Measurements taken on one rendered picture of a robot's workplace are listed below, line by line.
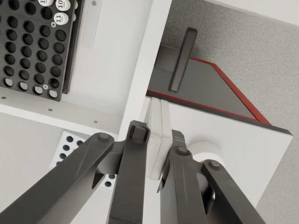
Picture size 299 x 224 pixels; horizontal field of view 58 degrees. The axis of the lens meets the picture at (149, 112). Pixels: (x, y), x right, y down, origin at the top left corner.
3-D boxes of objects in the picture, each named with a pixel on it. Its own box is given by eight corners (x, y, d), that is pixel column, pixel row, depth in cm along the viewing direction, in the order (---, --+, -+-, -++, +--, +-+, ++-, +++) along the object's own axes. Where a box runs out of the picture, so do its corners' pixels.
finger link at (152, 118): (147, 180, 17) (135, 177, 16) (150, 130, 23) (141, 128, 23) (160, 138, 15) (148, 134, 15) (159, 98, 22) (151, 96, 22)
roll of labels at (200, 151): (228, 158, 51) (233, 170, 47) (200, 179, 53) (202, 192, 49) (204, 134, 49) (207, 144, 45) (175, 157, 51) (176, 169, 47)
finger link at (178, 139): (170, 167, 14) (224, 181, 14) (167, 127, 19) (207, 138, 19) (162, 190, 15) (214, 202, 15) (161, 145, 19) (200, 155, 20)
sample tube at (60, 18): (78, 12, 32) (65, 13, 28) (77, 22, 33) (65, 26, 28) (67, 10, 32) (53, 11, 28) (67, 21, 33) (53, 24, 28)
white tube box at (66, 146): (132, 148, 51) (130, 158, 47) (115, 181, 54) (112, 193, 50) (70, 121, 49) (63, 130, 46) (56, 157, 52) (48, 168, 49)
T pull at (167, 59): (197, 28, 29) (199, 29, 28) (176, 92, 32) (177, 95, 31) (165, 19, 29) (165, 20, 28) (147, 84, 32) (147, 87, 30)
